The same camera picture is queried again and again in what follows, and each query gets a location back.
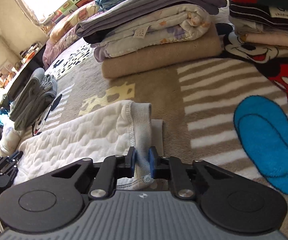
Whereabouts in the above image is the grey folded clothes stack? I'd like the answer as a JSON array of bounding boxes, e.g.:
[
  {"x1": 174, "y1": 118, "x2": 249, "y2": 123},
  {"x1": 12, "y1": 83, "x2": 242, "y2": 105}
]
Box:
[{"x1": 9, "y1": 68, "x2": 58, "y2": 131}]

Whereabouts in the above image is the floral white rolled garment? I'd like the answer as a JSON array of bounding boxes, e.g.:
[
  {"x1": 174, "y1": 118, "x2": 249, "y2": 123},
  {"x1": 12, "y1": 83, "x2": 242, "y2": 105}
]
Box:
[{"x1": 0, "y1": 127, "x2": 22, "y2": 157}]

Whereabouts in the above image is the orange floral pillow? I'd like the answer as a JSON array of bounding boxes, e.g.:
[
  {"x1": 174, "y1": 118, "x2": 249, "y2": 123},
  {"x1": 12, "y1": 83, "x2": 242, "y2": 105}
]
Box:
[{"x1": 49, "y1": 1, "x2": 99, "y2": 43}]

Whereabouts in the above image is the pink purple comforter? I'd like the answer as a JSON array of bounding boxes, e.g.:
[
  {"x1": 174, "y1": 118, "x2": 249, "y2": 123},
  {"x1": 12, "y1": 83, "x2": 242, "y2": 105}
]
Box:
[{"x1": 42, "y1": 27, "x2": 80, "y2": 70}]

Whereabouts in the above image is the dark wooden desk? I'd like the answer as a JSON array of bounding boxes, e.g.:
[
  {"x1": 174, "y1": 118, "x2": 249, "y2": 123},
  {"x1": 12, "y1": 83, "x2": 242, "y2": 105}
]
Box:
[{"x1": 0, "y1": 45, "x2": 46, "y2": 110}]

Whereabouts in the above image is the purple grey folded blanket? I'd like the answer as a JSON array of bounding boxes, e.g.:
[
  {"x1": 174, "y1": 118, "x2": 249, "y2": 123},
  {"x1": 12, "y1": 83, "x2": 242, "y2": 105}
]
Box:
[{"x1": 75, "y1": 0, "x2": 227, "y2": 44}]

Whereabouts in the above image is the beige folded blanket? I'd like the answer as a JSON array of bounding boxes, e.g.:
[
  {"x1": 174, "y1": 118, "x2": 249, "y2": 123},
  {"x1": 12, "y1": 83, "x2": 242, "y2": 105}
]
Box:
[{"x1": 101, "y1": 24, "x2": 223, "y2": 79}]

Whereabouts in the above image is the Mickey Mouse fleece blanket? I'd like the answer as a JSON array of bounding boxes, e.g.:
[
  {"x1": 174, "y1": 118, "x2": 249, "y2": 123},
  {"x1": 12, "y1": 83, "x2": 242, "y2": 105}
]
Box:
[{"x1": 14, "y1": 0, "x2": 288, "y2": 235}]

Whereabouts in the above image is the floral white folded quilt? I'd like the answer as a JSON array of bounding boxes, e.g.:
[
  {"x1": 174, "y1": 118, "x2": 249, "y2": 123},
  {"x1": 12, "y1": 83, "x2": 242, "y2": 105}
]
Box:
[{"x1": 92, "y1": 4, "x2": 212, "y2": 62}]

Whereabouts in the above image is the white quilted baby garment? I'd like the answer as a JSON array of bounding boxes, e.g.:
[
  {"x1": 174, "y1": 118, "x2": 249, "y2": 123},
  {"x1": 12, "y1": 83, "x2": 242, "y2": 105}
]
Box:
[{"x1": 13, "y1": 100, "x2": 162, "y2": 190}]

